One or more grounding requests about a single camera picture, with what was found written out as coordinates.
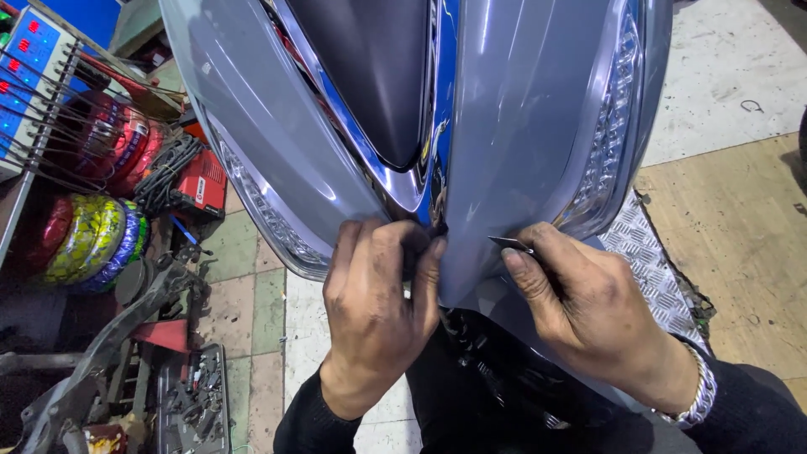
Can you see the small metal scraper blade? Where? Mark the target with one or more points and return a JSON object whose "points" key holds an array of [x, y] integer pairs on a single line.
{"points": [[507, 243]]}

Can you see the person's left hand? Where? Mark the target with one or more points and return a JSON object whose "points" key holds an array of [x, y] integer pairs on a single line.
{"points": [[372, 309]]}

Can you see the grey metal scooter frame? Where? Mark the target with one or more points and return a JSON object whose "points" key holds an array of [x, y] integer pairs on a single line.
{"points": [[113, 340]]}

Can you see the dark red wrapped tyre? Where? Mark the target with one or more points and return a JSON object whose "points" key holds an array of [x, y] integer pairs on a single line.
{"points": [[47, 230]]}

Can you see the person's right hand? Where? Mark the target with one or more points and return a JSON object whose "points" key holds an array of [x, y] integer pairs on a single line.
{"points": [[592, 309]]}

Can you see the diamond plate metal ramp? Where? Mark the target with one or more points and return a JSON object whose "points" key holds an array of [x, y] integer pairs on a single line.
{"points": [[649, 277]]}

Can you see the black glossy scooter fender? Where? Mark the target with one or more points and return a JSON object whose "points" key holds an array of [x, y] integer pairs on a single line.
{"points": [[504, 378]]}

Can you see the red welding machine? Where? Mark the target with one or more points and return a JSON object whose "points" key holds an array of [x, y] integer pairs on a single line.
{"points": [[205, 186]]}

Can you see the red metal stand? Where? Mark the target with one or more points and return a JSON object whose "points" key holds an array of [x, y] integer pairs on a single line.
{"points": [[161, 334]]}

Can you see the grey scooter front panel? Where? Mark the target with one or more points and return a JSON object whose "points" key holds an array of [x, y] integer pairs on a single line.
{"points": [[517, 113]]}

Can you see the blue foil wrapped tyre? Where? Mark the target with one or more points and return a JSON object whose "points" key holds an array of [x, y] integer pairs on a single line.
{"points": [[129, 243]]}

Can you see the blue white charger panel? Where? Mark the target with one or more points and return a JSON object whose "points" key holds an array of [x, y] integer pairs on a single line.
{"points": [[31, 69]]}

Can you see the grey tray of tools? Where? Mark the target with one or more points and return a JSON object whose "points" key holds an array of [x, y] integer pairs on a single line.
{"points": [[192, 403]]}

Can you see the red foil wrapped tyres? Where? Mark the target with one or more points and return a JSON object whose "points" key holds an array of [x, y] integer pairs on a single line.
{"points": [[116, 142]]}

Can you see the yellow foil wrapped tyre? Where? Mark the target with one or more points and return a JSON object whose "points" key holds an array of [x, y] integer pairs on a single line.
{"points": [[88, 236]]}

